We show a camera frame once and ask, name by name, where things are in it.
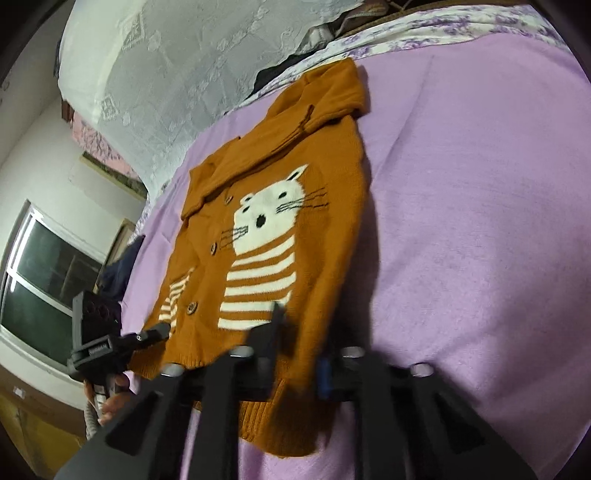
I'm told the white framed window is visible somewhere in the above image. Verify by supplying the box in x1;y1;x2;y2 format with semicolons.
0;199;107;370

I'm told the white lace cover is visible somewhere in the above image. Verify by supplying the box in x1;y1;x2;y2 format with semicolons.
58;0;370;195

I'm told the purple blanket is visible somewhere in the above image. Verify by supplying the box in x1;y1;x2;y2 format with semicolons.
111;32;591;480

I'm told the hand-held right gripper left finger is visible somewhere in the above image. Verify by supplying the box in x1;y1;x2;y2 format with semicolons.
53;302;289;480

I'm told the navy cloth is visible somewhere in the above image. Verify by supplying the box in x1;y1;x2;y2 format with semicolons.
100;234;146;301

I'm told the pink floral cloth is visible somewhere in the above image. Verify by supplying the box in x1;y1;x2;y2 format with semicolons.
69;108;148;190

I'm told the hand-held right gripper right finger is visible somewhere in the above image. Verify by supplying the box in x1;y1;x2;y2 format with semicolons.
316;346;539;480

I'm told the orange knit cat cardigan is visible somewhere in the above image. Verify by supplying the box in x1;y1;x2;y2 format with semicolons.
127;58;375;457

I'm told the person's left hand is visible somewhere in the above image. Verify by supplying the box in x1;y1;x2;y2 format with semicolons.
84;373;134;426

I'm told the brown cabinet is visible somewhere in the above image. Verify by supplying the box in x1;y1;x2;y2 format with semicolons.
0;364;88;467

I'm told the purple floral bed sheet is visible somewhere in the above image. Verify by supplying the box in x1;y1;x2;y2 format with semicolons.
131;4;571;241

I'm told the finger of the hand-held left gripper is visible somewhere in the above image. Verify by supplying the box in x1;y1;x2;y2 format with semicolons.
134;322;171;354

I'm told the beige picture frame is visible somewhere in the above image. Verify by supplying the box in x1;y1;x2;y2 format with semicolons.
96;219;137;289

